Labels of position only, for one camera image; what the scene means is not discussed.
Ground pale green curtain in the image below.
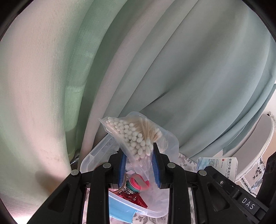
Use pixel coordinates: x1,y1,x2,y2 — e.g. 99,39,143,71
0,0,276,218

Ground blue face mask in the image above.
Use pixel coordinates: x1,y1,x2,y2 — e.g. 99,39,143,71
108,191,140,223

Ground red patterned packet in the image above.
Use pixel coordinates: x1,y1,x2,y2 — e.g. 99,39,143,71
120,191,149,208

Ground pink plastic ring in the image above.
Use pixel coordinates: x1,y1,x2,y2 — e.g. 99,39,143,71
129,174,150,190

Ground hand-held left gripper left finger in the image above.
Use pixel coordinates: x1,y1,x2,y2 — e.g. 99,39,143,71
28,151,127,224

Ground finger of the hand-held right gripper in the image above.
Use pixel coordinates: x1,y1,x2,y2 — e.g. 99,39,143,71
204,165,239,195

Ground teal hair tie bundle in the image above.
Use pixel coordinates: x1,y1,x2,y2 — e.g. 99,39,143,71
126,180,138,191

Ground small white medicine box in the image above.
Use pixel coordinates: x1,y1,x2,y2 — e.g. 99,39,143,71
196,157,239,181

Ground bag of cotton swabs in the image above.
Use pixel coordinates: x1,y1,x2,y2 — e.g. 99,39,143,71
99,111,179,186

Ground beige quilt with lace trim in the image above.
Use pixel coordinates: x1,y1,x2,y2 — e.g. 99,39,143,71
235,151,276,196

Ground clear plastic storage box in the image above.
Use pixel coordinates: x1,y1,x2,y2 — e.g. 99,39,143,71
80,134,180,219

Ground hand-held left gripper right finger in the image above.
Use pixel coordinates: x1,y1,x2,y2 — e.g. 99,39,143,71
151,142,257,224

